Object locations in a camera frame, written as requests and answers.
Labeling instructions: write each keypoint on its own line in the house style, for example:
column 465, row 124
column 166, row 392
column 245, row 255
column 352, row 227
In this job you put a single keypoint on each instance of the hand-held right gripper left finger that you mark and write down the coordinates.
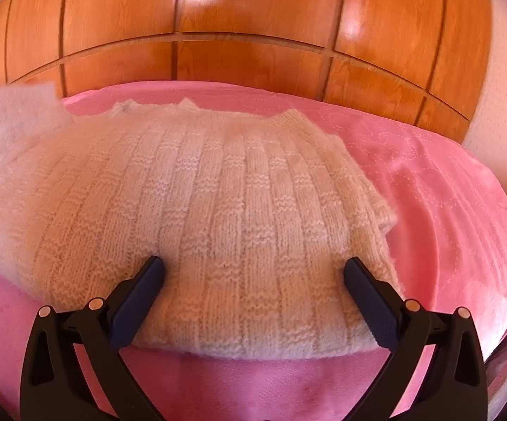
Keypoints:
column 137, row 307

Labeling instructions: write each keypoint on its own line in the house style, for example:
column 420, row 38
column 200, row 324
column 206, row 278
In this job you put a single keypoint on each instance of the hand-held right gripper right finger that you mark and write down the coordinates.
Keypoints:
column 370, row 307

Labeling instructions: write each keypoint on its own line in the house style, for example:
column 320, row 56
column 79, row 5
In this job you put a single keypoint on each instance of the cream knitted sweater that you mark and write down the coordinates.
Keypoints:
column 183, row 210

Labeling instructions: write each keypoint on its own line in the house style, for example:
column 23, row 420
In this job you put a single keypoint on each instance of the pink blanket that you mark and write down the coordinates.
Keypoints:
column 446, row 210

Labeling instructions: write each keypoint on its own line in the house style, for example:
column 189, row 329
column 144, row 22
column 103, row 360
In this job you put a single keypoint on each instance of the glossy wooden wardrobe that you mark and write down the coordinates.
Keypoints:
column 244, row 13

